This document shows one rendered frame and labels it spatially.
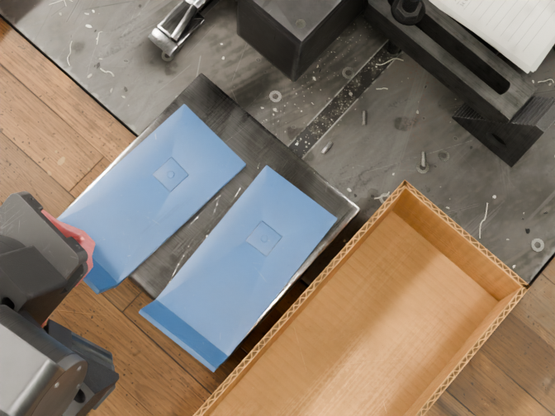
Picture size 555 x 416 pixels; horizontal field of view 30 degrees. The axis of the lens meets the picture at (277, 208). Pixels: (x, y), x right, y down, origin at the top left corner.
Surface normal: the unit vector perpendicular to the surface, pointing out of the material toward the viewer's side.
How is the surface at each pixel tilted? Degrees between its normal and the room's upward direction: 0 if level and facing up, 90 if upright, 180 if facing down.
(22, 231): 30
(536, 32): 1
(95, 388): 60
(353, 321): 0
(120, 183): 0
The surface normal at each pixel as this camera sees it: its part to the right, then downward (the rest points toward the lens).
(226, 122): 0.05, -0.25
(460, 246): -0.66, 0.72
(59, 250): -0.29, 0.12
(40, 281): 0.65, -0.70
